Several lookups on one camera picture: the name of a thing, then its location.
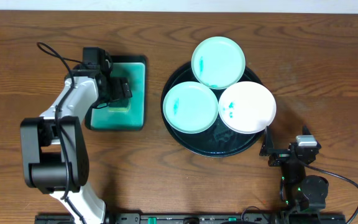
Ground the yellow green sponge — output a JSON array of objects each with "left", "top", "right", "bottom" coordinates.
[{"left": 108, "top": 105, "right": 131, "bottom": 113}]

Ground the mint plate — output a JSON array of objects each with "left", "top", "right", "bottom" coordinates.
[
  {"left": 162, "top": 82, "right": 218, "bottom": 134},
  {"left": 191, "top": 36, "right": 246, "bottom": 90}
]

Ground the mint plate top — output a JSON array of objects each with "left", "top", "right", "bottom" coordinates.
[{"left": 191, "top": 36, "right": 246, "bottom": 90}]

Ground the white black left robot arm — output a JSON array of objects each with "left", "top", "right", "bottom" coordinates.
[{"left": 20, "top": 60, "right": 132, "bottom": 223}]

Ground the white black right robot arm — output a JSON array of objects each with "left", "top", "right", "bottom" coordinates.
[{"left": 259, "top": 126, "right": 329, "bottom": 224}]

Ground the green rectangular soap tray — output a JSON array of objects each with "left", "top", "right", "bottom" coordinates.
[{"left": 85, "top": 55, "right": 147, "bottom": 131}]

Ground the round black tray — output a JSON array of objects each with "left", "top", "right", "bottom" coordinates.
[{"left": 160, "top": 62, "right": 264, "bottom": 157}]

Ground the white plate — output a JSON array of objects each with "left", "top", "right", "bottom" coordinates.
[{"left": 219, "top": 82, "right": 277, "bottom": 134}]

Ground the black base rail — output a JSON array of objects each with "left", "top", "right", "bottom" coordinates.
[{"left": 34, "top": 212, "right": 347, "bottom": 224}]

